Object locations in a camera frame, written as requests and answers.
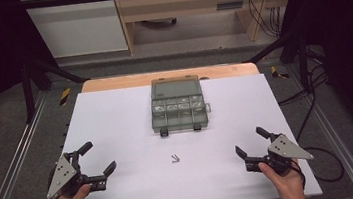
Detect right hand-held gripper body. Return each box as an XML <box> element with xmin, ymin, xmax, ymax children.
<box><xmin>241</xmin><ymin>129</ymin><xmax>317</xmax><ymax>180</ymax></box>

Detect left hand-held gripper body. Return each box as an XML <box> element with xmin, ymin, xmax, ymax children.
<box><xmin>40</xmin><ymin>147</ymin><xmax>110</xmax><ymax>199</ymax></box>

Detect grey clear plastic organizer box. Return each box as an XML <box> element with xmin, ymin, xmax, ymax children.
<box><xmin>146</xmin><ymin>72</ymin><xmax>216</xmax><ymax>140</ymax></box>

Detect person's right hand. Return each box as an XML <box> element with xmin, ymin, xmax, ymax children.
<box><xmin>257</xmin><ymin>158</ymin><xmax>308</xmax><ymax>199</ymax></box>

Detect white table cover board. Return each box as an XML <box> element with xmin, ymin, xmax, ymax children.
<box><xmin>26</xmin><ymin>65</ymin><xmax>324</xmax><ymax>199</ymax></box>

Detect pile of small metal parts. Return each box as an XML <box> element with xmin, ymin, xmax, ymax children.
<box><xmin>153</xmin><ymin>101</ymin><xmax>167</xmax><ymax>114</ymax></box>
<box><xmin>190</xmin><ymin>96</ymin><xmax>205</xmax><ymax>110</ymax></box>
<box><xmin>178</xmin><ymin>98</ymin><xmax>192</xmax><ymax>111</ymax></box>
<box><xmin>165</xmin><ymin>100</ymin><xmax>180</xmax><ymax>113</ymax></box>

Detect wooden table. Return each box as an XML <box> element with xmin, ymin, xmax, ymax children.
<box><xmin>80</xmin><ymin>59</ymin><xmax>260</xmax><ymax>95</ymax></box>

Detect white cabinet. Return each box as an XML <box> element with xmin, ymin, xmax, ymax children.
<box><xmin>18</xmin><ymin>0</ymin><xmax>130</xmax><ymax>63</ymax></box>

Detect light wooden desk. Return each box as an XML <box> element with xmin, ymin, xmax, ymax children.
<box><xmin>112</xmin><ymin>0</ymin><xmax>306</xmax><ymax>58</ymax></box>

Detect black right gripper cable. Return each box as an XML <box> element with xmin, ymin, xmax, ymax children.
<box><xmin>290</xmin><ymin>157</ymin><xmax>309</xmax><ymax>192</ymax></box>

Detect black floor cable bundle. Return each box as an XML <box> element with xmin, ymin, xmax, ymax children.
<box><xmin>274</xmin><ymin>61</ymin><xmax>332</xmax><ymax>107</ymax></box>

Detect black looped floor cable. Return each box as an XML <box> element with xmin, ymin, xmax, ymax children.
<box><xmin>288</xmin><ymin>71</ymin><xmax>347</xmax><ymax>187</ymax></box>

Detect right yellow-handled clamp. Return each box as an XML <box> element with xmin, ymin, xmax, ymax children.
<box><xmin>269</xmin><ymin>64</ymin><xmax>291</xmax><ymax>82</ymax></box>

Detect black metal frame stand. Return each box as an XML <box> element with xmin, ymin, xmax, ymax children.
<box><xmin>241</xmin><ymin>27</ymin><xmax>313</xmax><ymax>99</ymax></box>
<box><xmin>18</xmin><ymin>50</ymin><xmax>94</xmax><ymax>125</ymax></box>

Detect black hanging wall cables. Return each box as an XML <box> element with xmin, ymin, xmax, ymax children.
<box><xmin>246</xmin><ymin>0</ymin><xmax>284</xmax><ymax>42</ymax></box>

